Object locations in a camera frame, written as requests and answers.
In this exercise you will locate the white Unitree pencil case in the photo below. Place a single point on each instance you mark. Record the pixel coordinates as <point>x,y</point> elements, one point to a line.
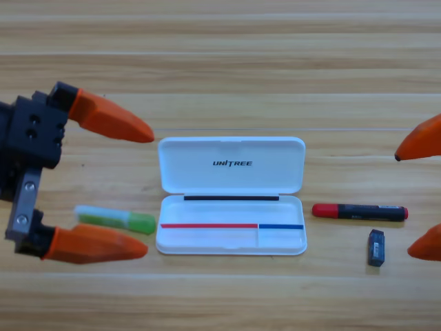
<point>227,165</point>

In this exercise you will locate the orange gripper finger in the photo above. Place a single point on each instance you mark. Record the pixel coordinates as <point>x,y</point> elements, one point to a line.
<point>423,145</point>
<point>96,245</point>
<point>429,246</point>

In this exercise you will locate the red and black marker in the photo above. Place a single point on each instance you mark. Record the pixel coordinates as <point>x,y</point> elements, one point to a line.
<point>361,212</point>

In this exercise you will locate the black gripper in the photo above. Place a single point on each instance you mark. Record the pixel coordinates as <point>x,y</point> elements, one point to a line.
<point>34,138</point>

